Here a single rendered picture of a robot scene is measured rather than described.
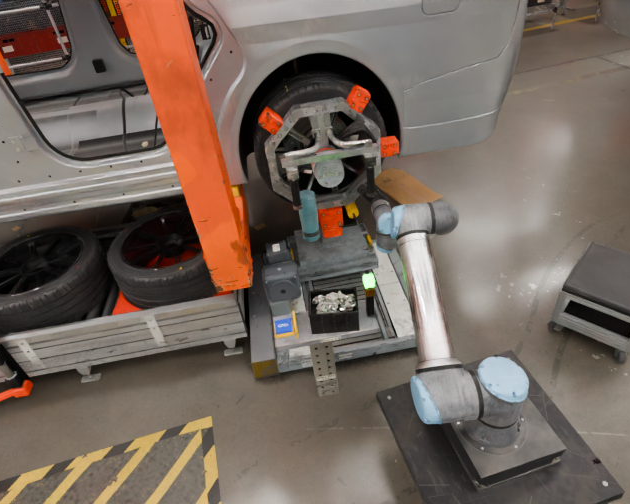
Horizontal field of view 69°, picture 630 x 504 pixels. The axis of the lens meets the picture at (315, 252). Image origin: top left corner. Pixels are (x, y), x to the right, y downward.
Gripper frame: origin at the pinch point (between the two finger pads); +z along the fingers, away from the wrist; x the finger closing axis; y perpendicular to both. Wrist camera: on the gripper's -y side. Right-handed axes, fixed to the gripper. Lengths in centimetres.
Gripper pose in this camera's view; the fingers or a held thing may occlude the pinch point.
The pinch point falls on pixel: (366, 184)
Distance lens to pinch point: 241.6
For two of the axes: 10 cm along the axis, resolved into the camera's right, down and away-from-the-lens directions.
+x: 6.2, -6.7, -4.1
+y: 7.7, 4.2, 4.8
